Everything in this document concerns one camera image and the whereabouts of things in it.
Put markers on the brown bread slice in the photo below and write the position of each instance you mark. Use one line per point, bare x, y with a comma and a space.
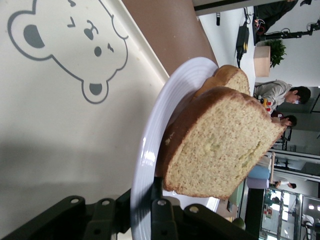
232, 80
220, 150

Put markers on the lilac padded stool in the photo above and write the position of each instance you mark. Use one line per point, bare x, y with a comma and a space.
257, 183

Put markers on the white round plate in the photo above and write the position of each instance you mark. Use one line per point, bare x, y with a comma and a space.
172, 87

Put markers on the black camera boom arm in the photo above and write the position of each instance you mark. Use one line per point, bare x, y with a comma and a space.
287, 35

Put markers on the wooden planter box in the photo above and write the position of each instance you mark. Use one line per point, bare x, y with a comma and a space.
261, 61

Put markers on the person in grey jacket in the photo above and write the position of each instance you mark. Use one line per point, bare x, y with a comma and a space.
272, 92

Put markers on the light blue padded stool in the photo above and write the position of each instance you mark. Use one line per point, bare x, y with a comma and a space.
260, 172

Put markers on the person in white shirt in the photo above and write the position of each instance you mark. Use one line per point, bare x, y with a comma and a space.
285, 182

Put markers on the seated dark haired person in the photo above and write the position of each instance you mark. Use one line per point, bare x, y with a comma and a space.
290, 121

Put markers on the green potted plant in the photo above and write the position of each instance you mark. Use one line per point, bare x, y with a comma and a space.
276, 52

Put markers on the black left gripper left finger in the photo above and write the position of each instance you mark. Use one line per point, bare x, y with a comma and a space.
100, 220

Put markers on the black hanging bag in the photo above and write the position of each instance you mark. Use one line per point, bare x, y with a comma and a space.
242, 40

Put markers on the cream bear print tray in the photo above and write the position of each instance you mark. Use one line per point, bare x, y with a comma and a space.
62, 125

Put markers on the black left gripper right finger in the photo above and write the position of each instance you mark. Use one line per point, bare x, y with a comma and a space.
165, 220

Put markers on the mint green bowl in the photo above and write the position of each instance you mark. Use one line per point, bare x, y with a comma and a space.
236, 196

